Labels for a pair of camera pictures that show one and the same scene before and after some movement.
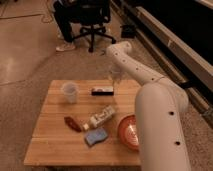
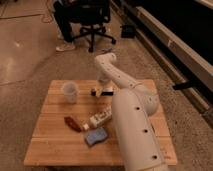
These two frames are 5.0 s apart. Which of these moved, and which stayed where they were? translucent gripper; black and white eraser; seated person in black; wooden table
Moved: translucent gripper
Stayed: black and white eraser; seated person in black; wooden table
